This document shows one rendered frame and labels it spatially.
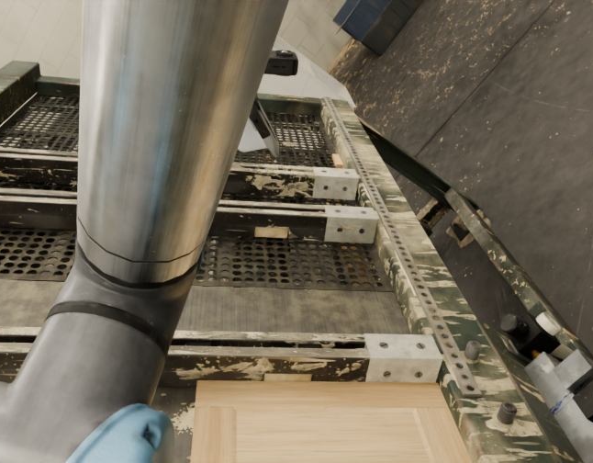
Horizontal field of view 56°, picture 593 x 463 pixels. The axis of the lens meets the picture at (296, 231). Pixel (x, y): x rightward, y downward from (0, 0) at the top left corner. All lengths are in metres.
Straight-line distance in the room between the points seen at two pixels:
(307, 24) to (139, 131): 5.63
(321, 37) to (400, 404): 5.16
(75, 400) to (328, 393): 0.67
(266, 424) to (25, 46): 5.63
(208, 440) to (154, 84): 0.70
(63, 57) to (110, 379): 5.89
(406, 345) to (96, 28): 0.83
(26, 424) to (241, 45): 0.21
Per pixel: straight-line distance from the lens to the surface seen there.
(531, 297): 1.98
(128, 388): 0.32
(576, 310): 2.10
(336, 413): 0.92
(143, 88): 0.22
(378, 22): 4.86
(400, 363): 0.96
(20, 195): 1.42
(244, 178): 1.54
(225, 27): 0.20
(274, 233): 1.35
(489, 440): 0.91
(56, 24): 6.10
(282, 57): 0.86
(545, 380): 1.08
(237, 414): 0.90
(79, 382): 0.31
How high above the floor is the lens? 1.55
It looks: 21 degrees down
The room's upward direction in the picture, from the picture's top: 59 degrees counter-clockwise
